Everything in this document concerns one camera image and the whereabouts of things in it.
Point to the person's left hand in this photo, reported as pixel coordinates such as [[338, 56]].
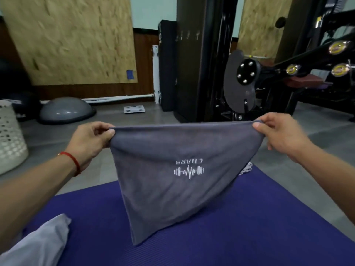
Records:
[[86, 144]]

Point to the person's right hand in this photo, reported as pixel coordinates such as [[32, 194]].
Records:
[[285, 135]]

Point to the purple ribbed mat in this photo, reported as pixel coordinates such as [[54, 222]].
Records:
[[249, 218]]

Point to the dark grey printed towel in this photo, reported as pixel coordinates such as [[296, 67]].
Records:
[[166, 196]]

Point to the person's left forearm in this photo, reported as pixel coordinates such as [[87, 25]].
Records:
[[30, 196]]

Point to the person's right forearm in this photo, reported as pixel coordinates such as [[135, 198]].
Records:
[[332, 177]]

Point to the grey balance dome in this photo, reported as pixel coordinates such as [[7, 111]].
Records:
[[66, 109]]

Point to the white bathroom scale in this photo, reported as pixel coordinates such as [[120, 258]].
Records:
[[134, 109]]

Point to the black medicine ball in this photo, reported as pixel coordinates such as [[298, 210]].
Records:
[[26, 105]]

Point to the white perforated laundry basket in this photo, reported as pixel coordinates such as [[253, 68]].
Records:
[[11, 141]]

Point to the large black exercise ball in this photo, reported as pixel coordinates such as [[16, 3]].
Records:
[[14, 77]]

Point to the black weight stack machine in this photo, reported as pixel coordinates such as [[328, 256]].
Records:
[[194, 66]]

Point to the white wall pipe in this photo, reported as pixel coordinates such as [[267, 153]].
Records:
[[116, 98]]

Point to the white upright post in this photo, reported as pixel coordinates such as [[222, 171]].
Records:
[[156, 74]]

